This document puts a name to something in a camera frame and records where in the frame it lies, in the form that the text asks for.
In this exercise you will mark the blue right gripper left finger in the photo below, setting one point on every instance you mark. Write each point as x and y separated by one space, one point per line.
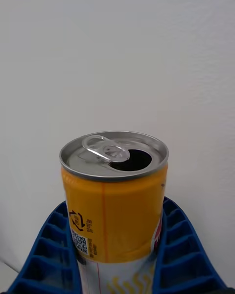
52 254

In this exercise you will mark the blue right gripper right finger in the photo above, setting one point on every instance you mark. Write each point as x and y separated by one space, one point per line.
182 250

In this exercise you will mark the orange and white can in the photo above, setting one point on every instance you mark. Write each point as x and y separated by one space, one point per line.
117 215

